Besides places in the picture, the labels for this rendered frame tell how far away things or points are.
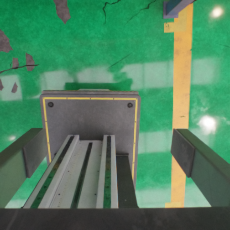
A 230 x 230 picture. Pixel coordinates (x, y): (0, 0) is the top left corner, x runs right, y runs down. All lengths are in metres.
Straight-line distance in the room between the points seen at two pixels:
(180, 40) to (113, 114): 0.83
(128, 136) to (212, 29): 1.10
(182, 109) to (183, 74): 0.31
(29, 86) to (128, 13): 1.02
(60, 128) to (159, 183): 1.18
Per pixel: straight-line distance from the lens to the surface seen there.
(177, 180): 1.97
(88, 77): 1.47
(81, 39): 1.49
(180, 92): 1.59
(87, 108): 1.18
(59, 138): 1.30
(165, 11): 1.57
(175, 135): 0.16
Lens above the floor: 1.46
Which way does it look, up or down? 74 degrees down
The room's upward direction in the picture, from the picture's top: 175 degrees clockwise
